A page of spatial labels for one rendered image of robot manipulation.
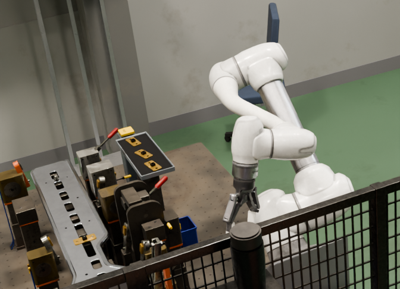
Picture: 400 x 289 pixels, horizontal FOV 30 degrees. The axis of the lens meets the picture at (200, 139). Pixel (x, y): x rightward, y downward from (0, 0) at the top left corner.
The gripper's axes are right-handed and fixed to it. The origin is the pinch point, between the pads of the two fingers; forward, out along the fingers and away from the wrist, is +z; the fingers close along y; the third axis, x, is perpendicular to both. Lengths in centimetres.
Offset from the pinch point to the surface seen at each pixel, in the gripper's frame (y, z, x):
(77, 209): -5, 9, 75
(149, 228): -19.5, 0.1, 25.3
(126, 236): -18.9, 6.5, 36.2
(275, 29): 231, -44, 127
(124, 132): 27, -16, 79
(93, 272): -32, 16, 39
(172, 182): 73, 19, 87
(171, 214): -3.9, -0.1, 27.9
